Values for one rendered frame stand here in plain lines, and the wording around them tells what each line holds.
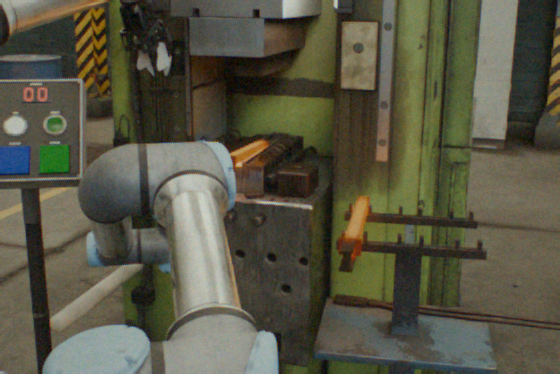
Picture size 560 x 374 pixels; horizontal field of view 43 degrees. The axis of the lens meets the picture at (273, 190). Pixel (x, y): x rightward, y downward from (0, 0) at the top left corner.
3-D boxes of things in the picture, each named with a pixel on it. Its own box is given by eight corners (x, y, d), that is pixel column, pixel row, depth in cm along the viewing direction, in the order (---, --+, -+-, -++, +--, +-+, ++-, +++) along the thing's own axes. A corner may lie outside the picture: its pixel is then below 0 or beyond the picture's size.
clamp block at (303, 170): (308, 198, 182) (308, 174, 180) (276, 195, 184) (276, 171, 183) (318, 187, 193) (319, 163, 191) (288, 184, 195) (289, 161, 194)
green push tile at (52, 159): (69, 172, 181) (69, 144, 183) (38, 172, 180) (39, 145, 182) (70, 173, 183) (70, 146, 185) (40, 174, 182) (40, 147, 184)
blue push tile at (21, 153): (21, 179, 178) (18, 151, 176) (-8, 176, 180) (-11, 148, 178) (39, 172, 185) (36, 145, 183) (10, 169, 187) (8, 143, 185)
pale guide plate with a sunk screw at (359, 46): (374, 90, 182) (377, 22, 177) (339, 88, 184) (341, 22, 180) (375, 89, 184) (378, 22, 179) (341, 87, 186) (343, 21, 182)
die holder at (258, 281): (308, 367, 188) (311, 205, 176) (176, 346, 198) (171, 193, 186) (348, 286, 239) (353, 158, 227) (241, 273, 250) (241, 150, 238)
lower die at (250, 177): (263, 194, 185) (263, 163, 183) (192, 188, 191) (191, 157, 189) (303, 160, 224) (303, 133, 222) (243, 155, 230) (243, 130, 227)
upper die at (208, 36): (263, 57, 176) (264, 18, 173) (189, 55, 181) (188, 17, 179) (305, 46, 215) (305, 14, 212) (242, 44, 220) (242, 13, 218)
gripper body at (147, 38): (125, 55, 161) (110, 7, 153) (139, 36, 167) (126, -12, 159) (155, 56, 159) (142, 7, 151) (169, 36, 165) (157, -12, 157)
